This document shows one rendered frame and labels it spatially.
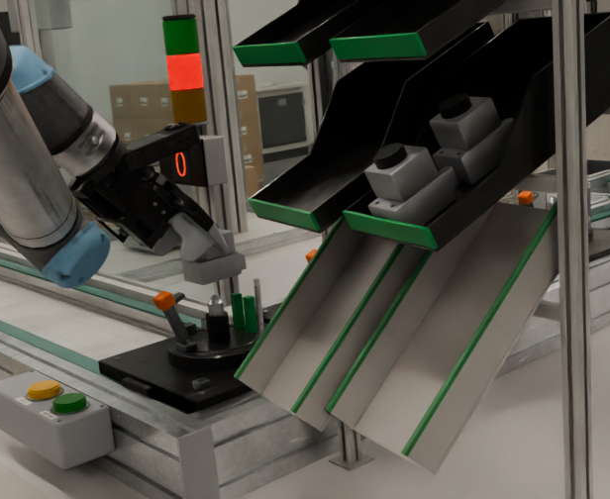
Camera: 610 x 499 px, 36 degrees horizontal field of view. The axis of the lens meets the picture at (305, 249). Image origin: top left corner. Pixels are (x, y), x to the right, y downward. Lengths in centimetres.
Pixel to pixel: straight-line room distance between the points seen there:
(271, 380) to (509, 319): 31
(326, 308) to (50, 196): 34
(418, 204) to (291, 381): 29
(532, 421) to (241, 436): 39
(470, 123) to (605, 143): 676
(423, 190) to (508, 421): 51
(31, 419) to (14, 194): 41
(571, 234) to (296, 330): 35
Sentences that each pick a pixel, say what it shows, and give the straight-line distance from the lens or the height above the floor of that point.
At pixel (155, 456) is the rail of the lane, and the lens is 112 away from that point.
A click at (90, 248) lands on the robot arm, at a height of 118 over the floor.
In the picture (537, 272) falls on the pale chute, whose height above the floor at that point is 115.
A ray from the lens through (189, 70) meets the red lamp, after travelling 141.
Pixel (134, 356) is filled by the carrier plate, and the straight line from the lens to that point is 131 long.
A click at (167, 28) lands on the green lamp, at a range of 142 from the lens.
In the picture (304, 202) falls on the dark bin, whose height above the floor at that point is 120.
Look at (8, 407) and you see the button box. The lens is 128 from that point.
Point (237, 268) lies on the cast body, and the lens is 125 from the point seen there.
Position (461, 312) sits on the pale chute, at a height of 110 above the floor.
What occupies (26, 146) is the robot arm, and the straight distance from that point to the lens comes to 84.
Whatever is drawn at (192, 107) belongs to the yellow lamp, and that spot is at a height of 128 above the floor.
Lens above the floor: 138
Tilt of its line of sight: 13 degrees down
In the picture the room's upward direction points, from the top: 5 degrees counter-clockwise
